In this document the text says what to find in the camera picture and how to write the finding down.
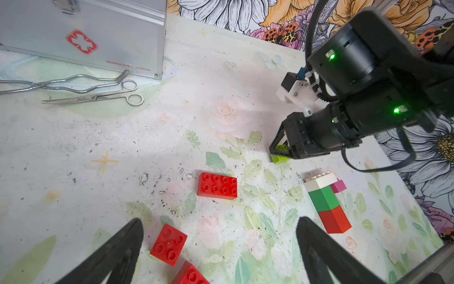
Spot aluminium front rail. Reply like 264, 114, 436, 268
397, 242, 454, 284

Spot lime green lego brick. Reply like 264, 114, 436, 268
271, 144, 290, 164

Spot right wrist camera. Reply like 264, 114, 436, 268
275, 67, 328, 118

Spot red tall lego brick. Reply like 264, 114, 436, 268
318, 206, 352, 234

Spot red square lego brick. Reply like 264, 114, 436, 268
171, 261, 209, 284
150, 224, 188, 267

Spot silver metal case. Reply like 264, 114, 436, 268
1, 0, 167, 79

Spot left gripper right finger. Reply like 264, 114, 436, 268
296, 217, 383, 284

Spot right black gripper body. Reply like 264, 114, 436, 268
280, 106, 362, 159

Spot white long lego brick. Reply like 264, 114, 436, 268
304, 172, 338, 192

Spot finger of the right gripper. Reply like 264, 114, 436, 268
269, 125, 294, 159

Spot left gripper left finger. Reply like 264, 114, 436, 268
58, 218, 144, 284

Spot pink lego brick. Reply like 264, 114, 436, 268
330, 180, 347, 194

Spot red long lego brick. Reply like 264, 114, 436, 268
197, 172, 238, 200

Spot silver scissors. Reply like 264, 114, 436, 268
41, 79, 145, 107

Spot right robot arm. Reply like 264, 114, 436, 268
269, 1, 454, 161

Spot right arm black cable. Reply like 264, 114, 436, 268
340, 125, 416, 173

